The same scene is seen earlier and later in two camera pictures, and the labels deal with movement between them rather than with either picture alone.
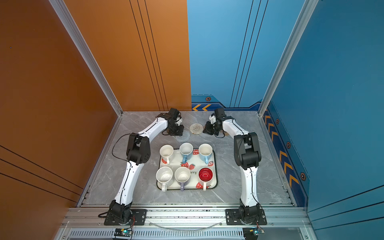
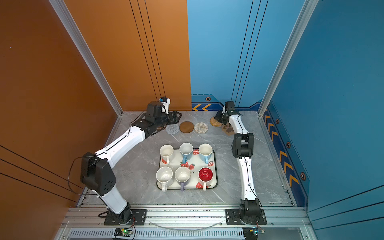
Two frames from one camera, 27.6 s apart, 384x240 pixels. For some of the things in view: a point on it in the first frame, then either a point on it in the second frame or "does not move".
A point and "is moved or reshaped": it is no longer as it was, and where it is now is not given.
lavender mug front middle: (182, 174) does not move
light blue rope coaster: (185, 137) is moved or reshaped
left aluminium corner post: (61, 9) does not move
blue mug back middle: (186, 150) does not move
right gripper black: (207, 129) -> (218, 117)
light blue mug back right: (205, 151) does not move
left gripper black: (180, 132) -> (172, 117)
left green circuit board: (125, 232) does not move
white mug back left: (166, 151) does not move
